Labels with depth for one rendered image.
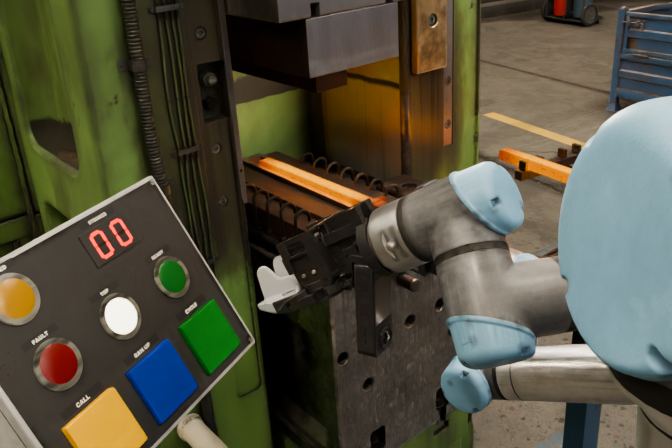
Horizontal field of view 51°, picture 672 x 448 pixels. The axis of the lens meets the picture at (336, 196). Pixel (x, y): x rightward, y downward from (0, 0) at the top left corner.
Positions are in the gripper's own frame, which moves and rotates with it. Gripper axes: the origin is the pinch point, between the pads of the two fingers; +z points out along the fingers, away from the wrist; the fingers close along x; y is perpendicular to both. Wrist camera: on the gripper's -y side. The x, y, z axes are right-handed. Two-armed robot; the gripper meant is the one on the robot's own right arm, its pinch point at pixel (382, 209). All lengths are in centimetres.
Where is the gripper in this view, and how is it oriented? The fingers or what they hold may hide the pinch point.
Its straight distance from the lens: 129.4
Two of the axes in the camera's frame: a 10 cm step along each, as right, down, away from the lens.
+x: 7.7, -3.0, 5.7
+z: -6.4, -2.6, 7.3
